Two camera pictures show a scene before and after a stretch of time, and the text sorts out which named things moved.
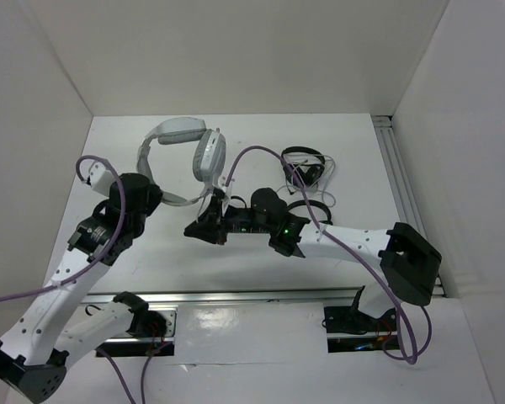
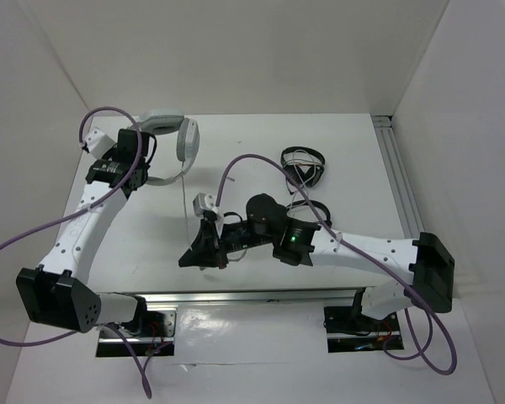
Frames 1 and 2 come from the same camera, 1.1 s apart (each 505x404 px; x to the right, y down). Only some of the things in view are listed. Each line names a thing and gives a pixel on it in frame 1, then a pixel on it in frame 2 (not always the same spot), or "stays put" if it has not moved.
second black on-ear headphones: [327, 222] stays put
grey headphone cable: [328, 198] to [295, 165]
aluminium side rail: [401, 181] stays put
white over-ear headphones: [209, 155] to [161, 120]
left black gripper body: [153, 199] to [143, 167]
